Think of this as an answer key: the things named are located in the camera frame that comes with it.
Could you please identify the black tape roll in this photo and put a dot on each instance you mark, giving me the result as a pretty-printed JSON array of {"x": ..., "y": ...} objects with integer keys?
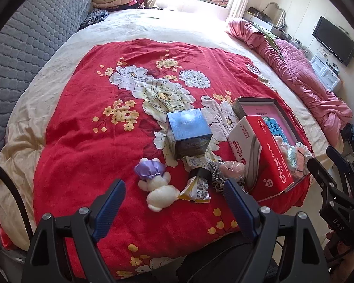
[{"x": 202, "y": 173}]

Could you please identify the black television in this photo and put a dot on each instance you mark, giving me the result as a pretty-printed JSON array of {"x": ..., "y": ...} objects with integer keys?
[{"x": 333, "y": 41}]

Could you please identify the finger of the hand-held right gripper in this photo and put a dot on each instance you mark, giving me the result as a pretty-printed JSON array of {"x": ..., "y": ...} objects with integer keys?
[
  {"x": 321, "y": 174},
  {"x": 339, "y": 160}
]

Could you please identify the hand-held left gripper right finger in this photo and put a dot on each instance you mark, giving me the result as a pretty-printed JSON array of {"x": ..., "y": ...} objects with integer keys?
[{"x": 239, "y": 206}]

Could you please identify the red floral blanket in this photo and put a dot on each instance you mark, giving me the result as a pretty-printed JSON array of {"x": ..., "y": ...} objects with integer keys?
[{"x": 82, "y": 138}]

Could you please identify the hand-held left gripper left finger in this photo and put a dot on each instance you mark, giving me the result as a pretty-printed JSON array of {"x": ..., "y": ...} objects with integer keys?
[{"x": 112, "y": 203}]

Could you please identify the pink quilt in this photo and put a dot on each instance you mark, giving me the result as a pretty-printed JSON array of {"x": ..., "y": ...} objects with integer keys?
[{"x": 306, "y": 88}]

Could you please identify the leopard print cloth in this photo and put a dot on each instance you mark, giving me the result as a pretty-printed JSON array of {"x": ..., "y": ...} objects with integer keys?
[{"x": 216, "y": 182}]

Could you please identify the yellow snack packet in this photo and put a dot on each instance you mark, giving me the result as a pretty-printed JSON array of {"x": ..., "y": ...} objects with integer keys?
[{"x": 196, "y": 191}]

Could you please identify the bed with beige sheet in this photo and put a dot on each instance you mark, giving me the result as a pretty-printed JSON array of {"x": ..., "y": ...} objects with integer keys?
[{"x": 165, "y": 23}]

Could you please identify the person's right hand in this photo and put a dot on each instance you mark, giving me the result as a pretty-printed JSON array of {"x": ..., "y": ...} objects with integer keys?
[{"x": 339, "y": 256}]

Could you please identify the vanity mirror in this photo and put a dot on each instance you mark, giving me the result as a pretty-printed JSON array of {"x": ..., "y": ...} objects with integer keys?
[{"x": 275, "y": 13}]

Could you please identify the green cloth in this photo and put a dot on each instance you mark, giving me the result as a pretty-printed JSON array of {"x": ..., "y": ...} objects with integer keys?
[{"x": 267, "y": 37}]

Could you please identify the white green wipes packet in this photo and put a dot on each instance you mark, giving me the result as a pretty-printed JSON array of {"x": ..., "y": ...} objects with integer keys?
[{"x": 199, "y": 162}]

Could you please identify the pink round puff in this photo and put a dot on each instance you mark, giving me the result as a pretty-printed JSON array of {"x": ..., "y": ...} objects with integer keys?
[{"x": 231, "y": 169}]

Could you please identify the red tissue pack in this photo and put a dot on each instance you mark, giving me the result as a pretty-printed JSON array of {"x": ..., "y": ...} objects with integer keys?
[{"x": 268, "y": 159}]

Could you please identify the pink pouch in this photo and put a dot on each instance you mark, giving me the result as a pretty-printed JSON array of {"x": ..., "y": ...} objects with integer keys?
[{"x": 302, "y": 160}]

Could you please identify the black tray box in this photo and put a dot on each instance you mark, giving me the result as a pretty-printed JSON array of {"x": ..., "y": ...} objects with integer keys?
[{"x": 239, "y": 107}]

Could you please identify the dark patterned pillow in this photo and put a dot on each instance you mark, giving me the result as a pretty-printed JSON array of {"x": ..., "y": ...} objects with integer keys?
[{"x": 93, "y": 19}]

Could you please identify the dark blue box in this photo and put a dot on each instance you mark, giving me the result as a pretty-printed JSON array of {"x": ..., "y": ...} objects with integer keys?
[{"x": 188, "y": 129}]

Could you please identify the white plush toy purple dress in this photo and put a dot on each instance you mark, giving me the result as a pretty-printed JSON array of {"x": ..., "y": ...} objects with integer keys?
[{"x": 159, "y": 191}]

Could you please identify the white cabinet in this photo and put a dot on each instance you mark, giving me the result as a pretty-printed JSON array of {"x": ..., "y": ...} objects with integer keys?
[{"x": 324, "y": 72}]

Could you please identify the grey quilted headboard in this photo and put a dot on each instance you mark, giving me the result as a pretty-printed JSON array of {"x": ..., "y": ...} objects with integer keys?
[{"x": 23, "y": 41}]

